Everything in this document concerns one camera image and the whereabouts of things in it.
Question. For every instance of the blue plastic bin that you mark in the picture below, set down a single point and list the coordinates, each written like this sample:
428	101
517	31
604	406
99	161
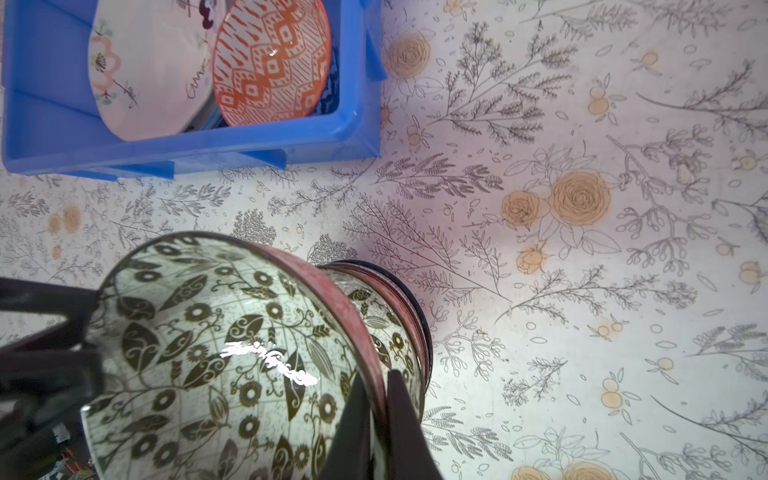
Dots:
51	123

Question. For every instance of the cream floral plate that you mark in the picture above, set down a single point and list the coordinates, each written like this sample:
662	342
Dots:
142	55

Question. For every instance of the blue patterned bowl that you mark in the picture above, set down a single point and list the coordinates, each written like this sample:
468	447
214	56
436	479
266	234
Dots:
223	359

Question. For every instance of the pink floral bowl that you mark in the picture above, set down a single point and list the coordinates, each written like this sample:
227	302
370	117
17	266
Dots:
388	320

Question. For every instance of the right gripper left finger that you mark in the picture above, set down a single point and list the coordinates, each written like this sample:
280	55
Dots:
51	374

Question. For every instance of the white watermelon plate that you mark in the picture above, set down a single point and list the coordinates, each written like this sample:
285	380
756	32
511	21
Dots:
200	111

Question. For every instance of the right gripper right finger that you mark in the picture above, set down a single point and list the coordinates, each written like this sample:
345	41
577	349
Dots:
406	454

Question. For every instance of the orange patterned upturned bowl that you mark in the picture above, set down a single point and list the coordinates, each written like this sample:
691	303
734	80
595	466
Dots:
271	60

